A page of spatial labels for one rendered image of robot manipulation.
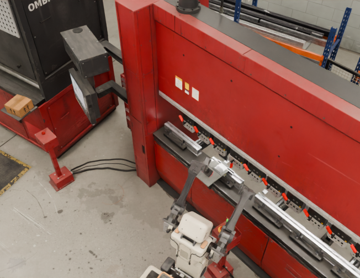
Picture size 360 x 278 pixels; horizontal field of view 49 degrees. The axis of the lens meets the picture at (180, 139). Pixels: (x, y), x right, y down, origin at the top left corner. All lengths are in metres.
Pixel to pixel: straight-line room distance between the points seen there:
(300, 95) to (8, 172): 3.81
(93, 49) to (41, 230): 2.18
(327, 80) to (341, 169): 0.58
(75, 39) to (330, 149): 2.26
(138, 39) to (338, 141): 1.77
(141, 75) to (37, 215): 2.13
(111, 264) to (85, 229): 0.53
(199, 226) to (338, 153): 1.06
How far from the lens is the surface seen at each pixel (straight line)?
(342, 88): 2.65
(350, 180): 2.77
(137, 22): 3.32
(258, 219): 3.57
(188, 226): 2.93
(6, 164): 5.44
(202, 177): 3.62
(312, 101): 2.57
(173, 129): 4.06
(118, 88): 4.21
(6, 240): 4.79
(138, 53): 3.46
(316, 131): 2.69
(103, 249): 4.43
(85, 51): 3.49
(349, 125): 2.50
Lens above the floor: 3.86
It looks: 47 degrees down
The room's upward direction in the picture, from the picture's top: straight up
